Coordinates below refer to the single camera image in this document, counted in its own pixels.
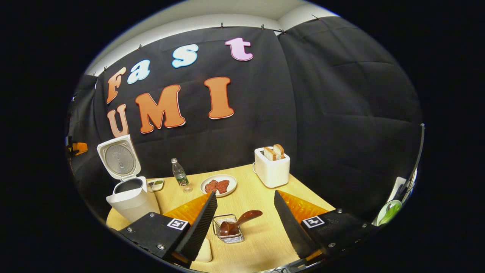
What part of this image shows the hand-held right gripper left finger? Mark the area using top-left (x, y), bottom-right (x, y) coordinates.
top-left (117, 191), bottom-right (218, 268)

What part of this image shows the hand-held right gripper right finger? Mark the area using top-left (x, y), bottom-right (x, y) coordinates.
top-left (274, 190), bottom-right (375, 266)

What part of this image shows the wire chopstick holder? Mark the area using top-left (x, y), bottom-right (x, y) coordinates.
top-left (212, 214), bottom-right (245, 244)

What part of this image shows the brown wooden spoon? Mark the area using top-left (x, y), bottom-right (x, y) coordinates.
top-left (220, 210), bottom-right (263, 237)

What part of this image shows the white rice cooker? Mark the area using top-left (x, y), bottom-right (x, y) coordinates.
top-left (97, 135), bottom-right (161, 223)

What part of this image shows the white round plate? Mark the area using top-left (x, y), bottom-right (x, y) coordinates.
top-left (200, 174), bottom-right (238, 198)

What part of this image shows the clear plastic water bottle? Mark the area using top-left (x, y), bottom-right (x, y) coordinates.
top-left (171, 158), bottom-right (192, 194)

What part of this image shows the white toaster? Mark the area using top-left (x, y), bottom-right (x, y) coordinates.
top-left (253, 147), bottom-right (291, 188)

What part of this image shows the green round object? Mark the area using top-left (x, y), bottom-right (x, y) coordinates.
top-left (378, 200), bottom-right (402, 226)

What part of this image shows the white panel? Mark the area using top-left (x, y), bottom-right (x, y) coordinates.
top-left (390, 176), bottom-right (408, 201)

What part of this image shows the black backdrop cloth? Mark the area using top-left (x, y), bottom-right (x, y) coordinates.
top-left (65, 16), bottom-right (424, 224)

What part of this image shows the metal stand pole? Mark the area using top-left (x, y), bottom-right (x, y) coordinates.
top-left (404, 123), bottom-right (426, 201)

